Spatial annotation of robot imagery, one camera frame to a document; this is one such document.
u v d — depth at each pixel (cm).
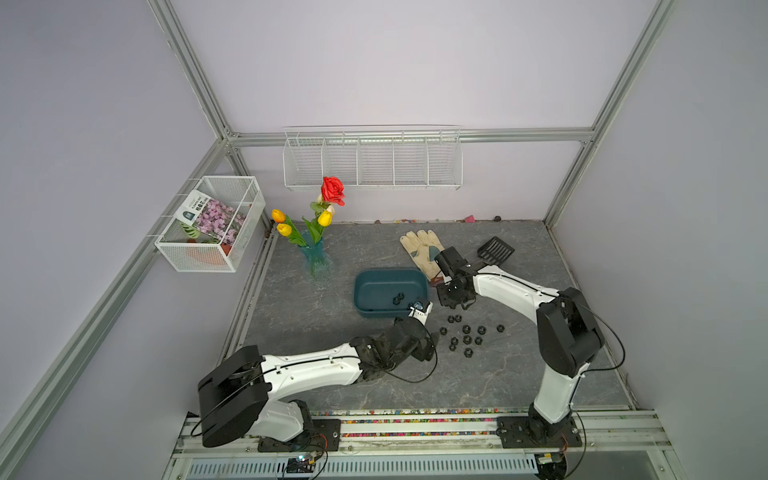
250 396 41
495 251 112
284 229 78
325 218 82
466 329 91
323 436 72
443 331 91
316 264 105
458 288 69
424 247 112
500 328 91
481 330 91
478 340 89
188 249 74
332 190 76
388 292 100
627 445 73
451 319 94
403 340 58
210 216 74
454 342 89
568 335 49
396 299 98
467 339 89
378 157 99
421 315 68
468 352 87
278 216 81
